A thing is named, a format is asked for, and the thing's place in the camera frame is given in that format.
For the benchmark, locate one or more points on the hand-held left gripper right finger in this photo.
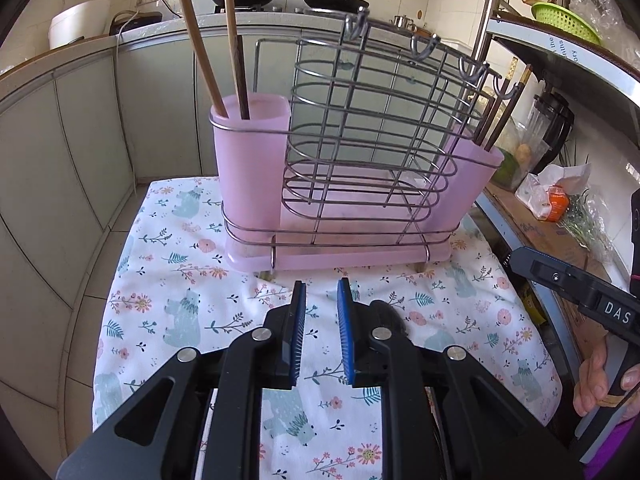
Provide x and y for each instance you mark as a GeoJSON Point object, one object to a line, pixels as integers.
{"type": "Point", "coordinates": [344, 330]}

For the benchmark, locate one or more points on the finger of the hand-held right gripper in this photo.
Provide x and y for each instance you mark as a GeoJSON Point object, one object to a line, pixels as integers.
{"type": "Point", "coordinates": [565, 280]}

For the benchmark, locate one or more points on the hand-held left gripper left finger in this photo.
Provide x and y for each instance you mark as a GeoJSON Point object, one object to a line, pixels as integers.
{"type": "Point", "coordinates": [298, 330]}

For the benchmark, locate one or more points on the pink plastic utensil cup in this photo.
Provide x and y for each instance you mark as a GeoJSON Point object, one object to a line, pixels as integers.
{"type": "Point", "coordinates": [470, 180]}
{"type": "Point", "coordinates": [250, 180]}

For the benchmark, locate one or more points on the dark wooden chopstick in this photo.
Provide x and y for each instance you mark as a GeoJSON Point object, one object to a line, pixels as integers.
{"type": "Point", "coordinates": [507, 110]}
{"type": "Point", "coordinates": [243, 90]}

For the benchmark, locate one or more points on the light wooden chopstick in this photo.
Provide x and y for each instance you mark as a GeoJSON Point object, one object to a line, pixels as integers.
{"type": "Point", "coordinates": [200, 45]}
{"type": "Point", "coordinates": [231, 20]}

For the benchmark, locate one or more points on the person's right hand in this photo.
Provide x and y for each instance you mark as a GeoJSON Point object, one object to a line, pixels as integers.
{"type": "Point", "coordinates": [592, 375]}

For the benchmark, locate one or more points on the yellow packet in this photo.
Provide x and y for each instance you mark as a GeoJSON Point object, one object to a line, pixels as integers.
{"type": "Point", "coordinates": [535, 305]}

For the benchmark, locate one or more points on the brown cardboard sheet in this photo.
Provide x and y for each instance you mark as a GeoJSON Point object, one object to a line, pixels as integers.
{"type": "Point", "coordinates": [540, 240]}

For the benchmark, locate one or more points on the green herbs bunch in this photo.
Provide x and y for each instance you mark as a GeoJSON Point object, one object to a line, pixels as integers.
{"type": "Point", "coordinates": [585, 225]}

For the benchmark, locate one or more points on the pink plastic drip tray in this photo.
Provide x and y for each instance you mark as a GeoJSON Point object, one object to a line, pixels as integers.
{"type": "Point", "coordinates": [345, 257]}

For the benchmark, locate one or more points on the plastic bag with orange item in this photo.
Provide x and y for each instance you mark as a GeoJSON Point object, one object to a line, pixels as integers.
{"type": "Point", "coordinates": [555, 205]}

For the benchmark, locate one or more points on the clear container with vegetables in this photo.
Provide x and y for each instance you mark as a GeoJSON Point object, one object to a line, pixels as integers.
{"type": "Point", "coordinates": [510, 170]}

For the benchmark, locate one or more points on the floral printed tablecloth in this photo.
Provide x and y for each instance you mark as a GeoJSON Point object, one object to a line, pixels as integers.
{"type": "Point", "coordinates": [165, 260]}

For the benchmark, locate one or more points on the black blender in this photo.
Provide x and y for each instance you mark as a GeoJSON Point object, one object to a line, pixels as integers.
{"type": "Point", "coordinates": [552, 120]}

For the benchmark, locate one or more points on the steel shelf rack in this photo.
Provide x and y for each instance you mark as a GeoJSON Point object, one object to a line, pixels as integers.
{"type": "Point", "coordinates": [575, 65]}

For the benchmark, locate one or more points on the green plastic basket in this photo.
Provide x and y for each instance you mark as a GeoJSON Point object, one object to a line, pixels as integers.
{"type": "Point", "coordinates": [565, 20]}

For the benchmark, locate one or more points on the white dish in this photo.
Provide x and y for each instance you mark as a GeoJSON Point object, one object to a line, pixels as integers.
{"type": "Point", "coordinates": [452, 44]}

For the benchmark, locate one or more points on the clear plastic bag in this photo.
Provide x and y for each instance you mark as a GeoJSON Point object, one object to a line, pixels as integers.
{"type": "Point", "coordinates": [595, 5]}

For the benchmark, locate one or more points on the small brown pot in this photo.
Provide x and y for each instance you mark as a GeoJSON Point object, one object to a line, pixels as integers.
{"type": "Point", "coordinates": [422, 31]}

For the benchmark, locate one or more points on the grey kitchen cabinet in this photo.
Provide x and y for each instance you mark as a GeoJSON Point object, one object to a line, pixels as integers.
{"type": "Point", "coordinates": [80, 135]}

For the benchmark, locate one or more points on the steel kettle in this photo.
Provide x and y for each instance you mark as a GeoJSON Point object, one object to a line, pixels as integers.
{"type": "Point", "coordinates": [402, 22]}

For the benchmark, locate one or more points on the gas stove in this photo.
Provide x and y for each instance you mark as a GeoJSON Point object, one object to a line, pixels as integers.
{"type": "Point", "coordinates": [260, 8]}

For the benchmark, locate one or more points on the dark electric pot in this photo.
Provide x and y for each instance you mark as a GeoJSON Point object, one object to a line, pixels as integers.
{"type": "Point", "coordinates": [137, 20]}

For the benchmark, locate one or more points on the white rice cooker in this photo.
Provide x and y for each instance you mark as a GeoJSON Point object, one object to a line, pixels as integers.
{"type": "Point", "coordinates": [80, 25]}

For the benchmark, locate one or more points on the wooden cutting board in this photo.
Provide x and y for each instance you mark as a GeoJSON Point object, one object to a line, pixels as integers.
{"type": "Point", "coordinates": [30, 62]}

